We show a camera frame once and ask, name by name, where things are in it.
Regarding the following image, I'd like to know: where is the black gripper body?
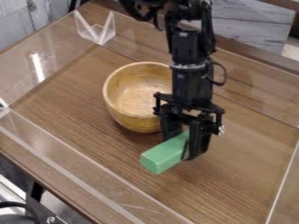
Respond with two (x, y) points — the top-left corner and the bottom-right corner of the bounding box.
(153, 62), (225, 135)

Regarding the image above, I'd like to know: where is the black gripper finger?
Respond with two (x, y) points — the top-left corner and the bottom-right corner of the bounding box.
(181, 120), (214, 160)
(160, 113), (182, 141)

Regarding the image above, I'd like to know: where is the green rectangular block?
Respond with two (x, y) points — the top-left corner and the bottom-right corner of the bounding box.
(140, 131), (189, 175)

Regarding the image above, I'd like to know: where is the brown wooden bowl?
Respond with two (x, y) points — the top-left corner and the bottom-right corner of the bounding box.
(102, 61), (172, 133)

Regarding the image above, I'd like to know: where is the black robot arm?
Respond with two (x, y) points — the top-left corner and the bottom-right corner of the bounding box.
(118, 0), (225, 160)

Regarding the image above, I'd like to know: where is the clear acrylic tray wall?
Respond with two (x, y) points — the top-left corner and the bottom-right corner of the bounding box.
(0, 16), (299, 224)

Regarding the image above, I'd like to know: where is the clear acrylic corner bracket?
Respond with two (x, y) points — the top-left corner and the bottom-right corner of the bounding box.
(73, 10), (116, 46)

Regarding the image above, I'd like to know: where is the black table leg bracket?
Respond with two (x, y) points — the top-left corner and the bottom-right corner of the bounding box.
(25, 182), (68, 224)

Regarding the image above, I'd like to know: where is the black cable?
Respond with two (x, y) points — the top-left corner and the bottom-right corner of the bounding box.
(0, 200), (36, 224)

